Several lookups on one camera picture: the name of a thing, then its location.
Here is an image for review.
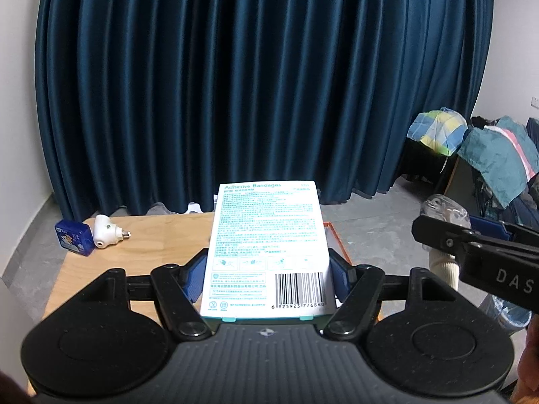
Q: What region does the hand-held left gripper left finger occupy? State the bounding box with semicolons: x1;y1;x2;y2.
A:
100;254;213;343

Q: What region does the orange cardboard box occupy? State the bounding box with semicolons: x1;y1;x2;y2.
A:
323;220;353;272

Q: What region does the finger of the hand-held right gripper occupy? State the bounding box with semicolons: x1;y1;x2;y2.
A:
411;214;539;262

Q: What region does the dark blue curtain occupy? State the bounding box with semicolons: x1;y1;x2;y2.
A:
35;0;496;222

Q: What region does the clear plastic bottle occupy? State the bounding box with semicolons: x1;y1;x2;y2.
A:
420;194;471;292

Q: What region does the person's right hand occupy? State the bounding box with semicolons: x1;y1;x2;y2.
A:
516;315;539;404

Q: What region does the teal cloth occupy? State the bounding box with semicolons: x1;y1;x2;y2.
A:
456;115;539;209

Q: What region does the white teal bandage box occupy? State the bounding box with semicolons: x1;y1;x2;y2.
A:
199;180;338;323

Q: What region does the wooden board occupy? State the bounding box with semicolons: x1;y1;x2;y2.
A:
444;154;475;208

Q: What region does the white lamp socket adapter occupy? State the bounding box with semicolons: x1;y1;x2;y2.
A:
93;214;132;248

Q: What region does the clear plastic bag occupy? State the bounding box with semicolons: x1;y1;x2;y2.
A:
480;292;534;338

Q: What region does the checked colourful cloth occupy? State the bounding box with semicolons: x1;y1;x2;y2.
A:
406;108;469;157

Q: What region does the blue plastic bin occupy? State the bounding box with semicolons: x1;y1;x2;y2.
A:
469;214;527;241

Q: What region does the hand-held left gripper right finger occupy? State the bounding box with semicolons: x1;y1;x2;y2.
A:
321;248;441;343

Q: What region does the blue printed box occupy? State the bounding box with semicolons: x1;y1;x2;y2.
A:
55;219;94;257

